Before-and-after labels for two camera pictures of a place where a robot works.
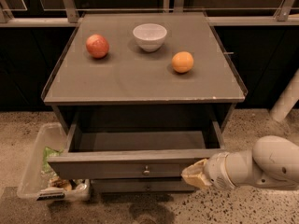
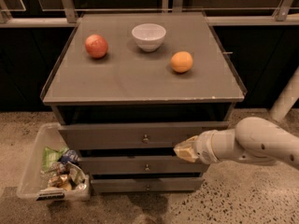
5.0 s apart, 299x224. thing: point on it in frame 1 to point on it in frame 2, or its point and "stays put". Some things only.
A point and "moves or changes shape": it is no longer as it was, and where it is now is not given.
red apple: (97, 46) stays put
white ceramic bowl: (149, 36) stays put
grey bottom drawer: (140, 186) stays put
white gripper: (215, 169) to (205, 147)
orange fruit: (182, 62) stays put
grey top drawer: (135, 147) moves or changes shape
